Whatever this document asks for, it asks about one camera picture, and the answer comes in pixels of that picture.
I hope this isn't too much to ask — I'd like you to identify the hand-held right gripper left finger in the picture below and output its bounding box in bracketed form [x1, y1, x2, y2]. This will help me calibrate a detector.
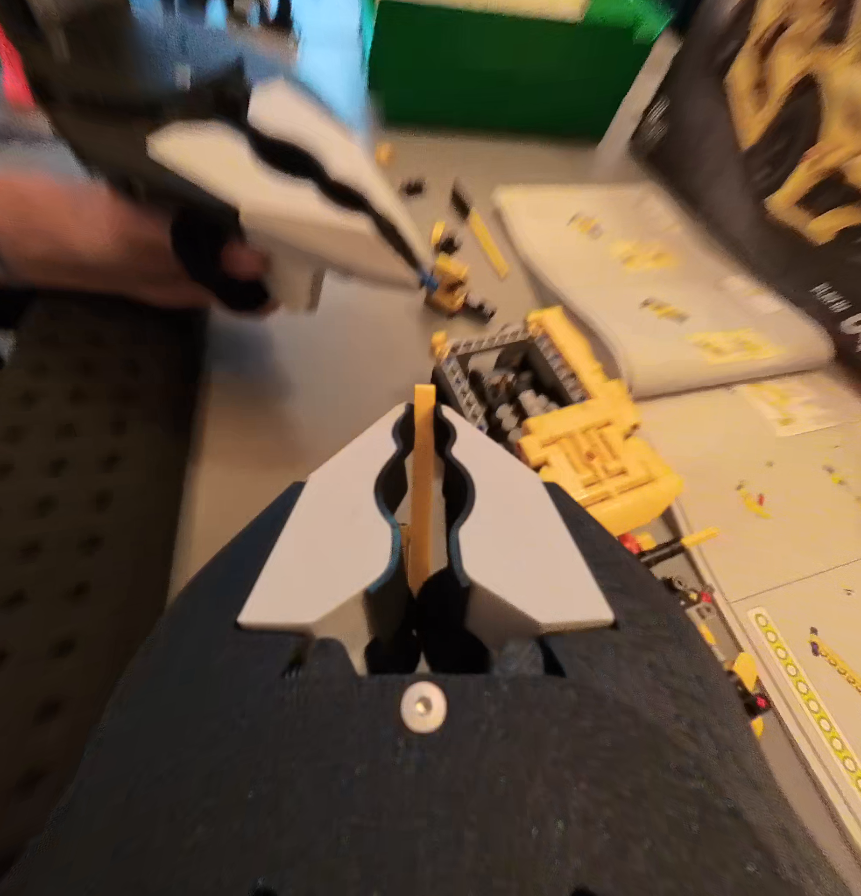
[236, 402, 424, 673]

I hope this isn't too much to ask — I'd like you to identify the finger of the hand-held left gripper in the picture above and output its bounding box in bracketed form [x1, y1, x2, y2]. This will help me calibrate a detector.
[147, 119, 431, 289]
[245, 77, 433, 281]

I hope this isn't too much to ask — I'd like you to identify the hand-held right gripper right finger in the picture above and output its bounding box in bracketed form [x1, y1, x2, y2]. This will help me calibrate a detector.
[423, 405, 617, 672]

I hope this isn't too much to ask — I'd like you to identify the yellow black toy car model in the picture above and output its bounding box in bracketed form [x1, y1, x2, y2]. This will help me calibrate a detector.
[430, 306, 771, 736]

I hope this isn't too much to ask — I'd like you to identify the long yellow holed beam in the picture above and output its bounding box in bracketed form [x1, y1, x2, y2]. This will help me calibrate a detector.
[408, 384, 438, 596]

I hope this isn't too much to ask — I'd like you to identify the building instruction booklet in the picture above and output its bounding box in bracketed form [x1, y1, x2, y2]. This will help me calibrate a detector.
[492, 183, 861, 862]

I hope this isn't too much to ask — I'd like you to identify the grey desk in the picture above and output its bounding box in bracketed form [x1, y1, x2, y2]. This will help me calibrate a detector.
[168, 129, 861, 896]

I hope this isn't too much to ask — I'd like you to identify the person's left hand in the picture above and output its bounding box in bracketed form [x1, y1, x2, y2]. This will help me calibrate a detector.
[3, 175, 276, 312]

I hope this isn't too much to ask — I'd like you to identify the green storage bin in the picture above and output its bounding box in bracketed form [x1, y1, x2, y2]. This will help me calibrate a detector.
[367, 0, 677, 141]

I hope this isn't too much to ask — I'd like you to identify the yellow axle with black end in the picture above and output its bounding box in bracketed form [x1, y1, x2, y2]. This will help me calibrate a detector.
[450, 183, 510, 280]

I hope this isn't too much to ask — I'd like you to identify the small yellow black subassembly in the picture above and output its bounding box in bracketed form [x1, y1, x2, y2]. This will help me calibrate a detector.
[425, 253, 498, 323]

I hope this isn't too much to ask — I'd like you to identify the toy car set box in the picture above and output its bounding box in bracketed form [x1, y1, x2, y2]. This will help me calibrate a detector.
[630, 0, 861, 382]

